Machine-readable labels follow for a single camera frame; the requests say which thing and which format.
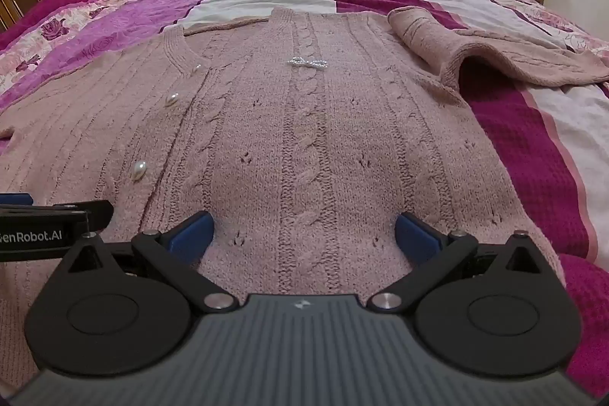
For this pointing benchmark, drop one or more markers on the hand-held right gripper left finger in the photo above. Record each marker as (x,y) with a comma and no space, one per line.
(192,237)

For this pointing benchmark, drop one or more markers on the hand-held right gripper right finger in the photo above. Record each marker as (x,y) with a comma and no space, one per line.
(416,238)

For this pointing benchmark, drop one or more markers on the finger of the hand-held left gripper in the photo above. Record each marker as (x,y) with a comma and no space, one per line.
(14,199)

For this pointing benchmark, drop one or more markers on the pink knit cardigan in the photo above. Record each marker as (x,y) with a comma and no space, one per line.
(304,139)

